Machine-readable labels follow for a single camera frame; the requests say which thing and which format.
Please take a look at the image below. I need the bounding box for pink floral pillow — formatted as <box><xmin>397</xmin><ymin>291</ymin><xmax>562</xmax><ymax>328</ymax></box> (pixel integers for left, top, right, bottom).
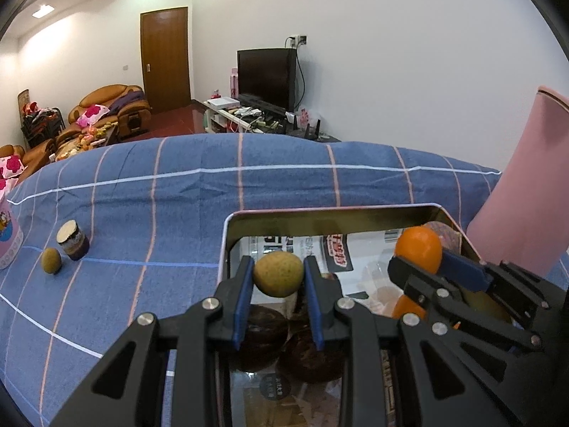
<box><xmin>76</xmin><ymin>105</ymin><xmax>110</xmax><ymax>127</ymax></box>
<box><xmin>0</xmin><ymin>155</ymin><xmax>25</xmax><ymax>179</ymax></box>

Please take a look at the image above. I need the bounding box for long brown leather sofa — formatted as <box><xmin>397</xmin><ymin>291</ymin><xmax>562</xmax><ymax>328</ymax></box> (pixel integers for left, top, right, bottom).
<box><xmin>0</xmin><ymin>139</ymin><xmax>60</xmax><ymax>181</ymax></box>

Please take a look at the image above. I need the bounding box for pink tin box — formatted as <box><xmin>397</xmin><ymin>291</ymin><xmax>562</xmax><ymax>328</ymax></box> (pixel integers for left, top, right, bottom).
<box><xmin>218</xmin><ymin>204</ymin><xmax>485</xmax><ymax>427</ymax></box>

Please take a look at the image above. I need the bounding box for orange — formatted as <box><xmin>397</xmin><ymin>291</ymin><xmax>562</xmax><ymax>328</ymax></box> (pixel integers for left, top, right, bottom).
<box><xmin>392</xmin><ymin>294</ymin><xmax>427</xmax><ymax>320</ymax></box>
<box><xmin>395</xmin><ymin>226</ymin><xmax>443</xmax><ymax>275</ymax></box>

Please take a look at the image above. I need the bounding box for white television stand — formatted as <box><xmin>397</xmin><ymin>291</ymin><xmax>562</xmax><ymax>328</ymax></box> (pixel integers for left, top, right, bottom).
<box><xmin>202</xmin><ymin>98</ymin><xmax>341</xmax><ymax>142</ymax></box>

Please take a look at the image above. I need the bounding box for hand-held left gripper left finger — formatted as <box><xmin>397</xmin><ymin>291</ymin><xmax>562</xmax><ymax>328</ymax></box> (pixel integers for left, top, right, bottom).
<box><xmin>49</xmin><ymin>255</ymin><xmax>255</xmax><ymax>427</ymax></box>

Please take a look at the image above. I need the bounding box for small dark jar beige lid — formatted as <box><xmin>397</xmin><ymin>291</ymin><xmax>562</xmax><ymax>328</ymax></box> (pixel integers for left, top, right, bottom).
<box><xmin>56</xmin><ymin>220</ymin><xmax>91</xmax><ymax>262</ymax></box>

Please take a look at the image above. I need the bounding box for pink tin box lid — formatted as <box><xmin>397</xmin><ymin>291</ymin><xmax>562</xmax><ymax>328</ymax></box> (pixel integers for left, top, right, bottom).
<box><xmin>467</xmin><ymin>85</ymin><xmax>569</xmax><ymax>273</ymax></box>

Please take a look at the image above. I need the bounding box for black rack with clothes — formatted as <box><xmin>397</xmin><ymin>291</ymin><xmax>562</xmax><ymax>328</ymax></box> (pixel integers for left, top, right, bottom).
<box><xmin>20</xmin><ymin>106</ymin><xmax>62</xmax><ymax>148</ymax></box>

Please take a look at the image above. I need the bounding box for purple blanket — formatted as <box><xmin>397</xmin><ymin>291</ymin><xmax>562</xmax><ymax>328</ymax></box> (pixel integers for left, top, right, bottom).
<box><xmin>109</xmin><ymin>90</ymin><xmax>147</xmax><ymax>114</ymax></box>

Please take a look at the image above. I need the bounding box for black flat television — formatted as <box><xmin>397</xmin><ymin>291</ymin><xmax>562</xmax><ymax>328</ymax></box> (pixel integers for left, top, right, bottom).
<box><xmin>236</xmin><ymin>48</ymin><xmax>298</xmax><ymax>112</ymax></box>

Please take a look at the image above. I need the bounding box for reddish brown fruit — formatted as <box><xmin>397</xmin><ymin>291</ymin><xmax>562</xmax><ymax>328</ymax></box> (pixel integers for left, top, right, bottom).
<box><xmin>422</xmin><ymin>221</ymin><xmax>463</xmax><ymax>251</ymax></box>

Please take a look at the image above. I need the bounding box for round green-brown fruit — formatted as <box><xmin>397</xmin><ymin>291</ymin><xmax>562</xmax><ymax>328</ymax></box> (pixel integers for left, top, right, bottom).
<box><xmin>252</xmin><ymin>251</ymin><xmax>305</xmax><ymax>298</ymax></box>
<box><xmin>41</xmin><ymin>248</ymin><xmax>63</xmax><ymax>275</ymax></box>

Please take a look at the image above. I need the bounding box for brown wooden door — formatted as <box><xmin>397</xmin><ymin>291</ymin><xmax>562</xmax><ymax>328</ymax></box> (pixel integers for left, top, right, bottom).
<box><xmin>140</xmin><ymin>6</ymin><xmax>193</xmax><ymax>114</ymax></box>

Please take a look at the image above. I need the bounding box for brown leather armchair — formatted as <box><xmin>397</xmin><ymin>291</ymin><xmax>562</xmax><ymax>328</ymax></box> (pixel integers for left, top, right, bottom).
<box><xmin>68</xmin><ymin>84</ymin><xmax>152</xmax><ymax>141</ymax></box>

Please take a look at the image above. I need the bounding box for printed paper sheet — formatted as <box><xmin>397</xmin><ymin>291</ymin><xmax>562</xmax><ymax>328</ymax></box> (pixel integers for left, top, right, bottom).
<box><xmin>240</xmin><ymin>230</ymin><xmax>405</xmax><ymax>303</ymax></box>

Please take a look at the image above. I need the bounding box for olive yellow fruit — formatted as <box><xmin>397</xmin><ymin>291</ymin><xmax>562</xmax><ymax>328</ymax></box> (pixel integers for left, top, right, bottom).
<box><xmin>458</xmin><ymin>291</ymin><xmax>513</xmax><ymax>326</ymax></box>

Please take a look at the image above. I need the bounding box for black television cable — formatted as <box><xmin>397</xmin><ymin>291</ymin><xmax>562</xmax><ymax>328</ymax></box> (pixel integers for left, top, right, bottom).
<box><xmin>295</xmin><ymin>44</ymin><xmax>308</xmax><ymax>112</ymax></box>

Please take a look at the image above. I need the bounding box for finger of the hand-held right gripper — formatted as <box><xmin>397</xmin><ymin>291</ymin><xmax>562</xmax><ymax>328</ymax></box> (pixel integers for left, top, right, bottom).
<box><xmin>439</xmin><ymin>251</ymin><xmax>569</xmax><ymax>316</ymax></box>
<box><xmin>388</xmin><ymin>255</ymin><xmax>544</xmax><ymax>353</ymax></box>

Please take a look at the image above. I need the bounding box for black router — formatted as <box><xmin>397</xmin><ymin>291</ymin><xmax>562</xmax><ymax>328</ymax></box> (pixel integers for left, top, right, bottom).
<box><xmin>284</xmin><ymin>113</ymin><xmax>330</xmax><ymax>139</ymax></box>

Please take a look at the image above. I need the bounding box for wooden coffee table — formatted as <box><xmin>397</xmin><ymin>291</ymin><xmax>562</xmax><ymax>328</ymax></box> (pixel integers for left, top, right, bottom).
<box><xmin>54</xmin><ymin>125</ymin><xmax>120</xmax><ymax>162</ymax></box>

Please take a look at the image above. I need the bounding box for pile of snacks and fruit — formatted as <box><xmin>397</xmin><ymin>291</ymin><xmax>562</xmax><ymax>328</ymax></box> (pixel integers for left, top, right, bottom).
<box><xmin>67</xmin><ymin>125</ymin><xmax>112</xmax><ymax>149</ymax></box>

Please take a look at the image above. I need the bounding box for pink cartoon mug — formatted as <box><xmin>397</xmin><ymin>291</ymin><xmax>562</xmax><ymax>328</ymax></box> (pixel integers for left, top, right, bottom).
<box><xmin>0</xmin><ymin>200</ymin><xmax>24</xmax><ymax>270</ymax></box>

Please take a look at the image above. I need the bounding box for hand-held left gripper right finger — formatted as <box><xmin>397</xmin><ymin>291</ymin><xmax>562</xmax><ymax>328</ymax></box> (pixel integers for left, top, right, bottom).
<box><xmin>303</xmin><ymin>255</ymin><xmax>530</xmax><ymax>427</ymax></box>

